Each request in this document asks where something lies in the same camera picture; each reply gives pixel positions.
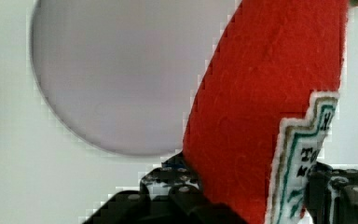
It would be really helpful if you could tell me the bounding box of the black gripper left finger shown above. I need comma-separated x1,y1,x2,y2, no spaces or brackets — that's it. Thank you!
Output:
82,153,248,224

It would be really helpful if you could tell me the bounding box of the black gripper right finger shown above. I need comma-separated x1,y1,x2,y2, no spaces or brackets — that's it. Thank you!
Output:
305,162,358,224

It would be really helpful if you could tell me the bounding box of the red plush ketchup bottle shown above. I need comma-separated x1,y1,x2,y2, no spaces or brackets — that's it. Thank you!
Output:
183,0,349,224

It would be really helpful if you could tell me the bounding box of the grey round plate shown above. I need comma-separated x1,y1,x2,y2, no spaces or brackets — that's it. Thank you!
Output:
31,0,241,156

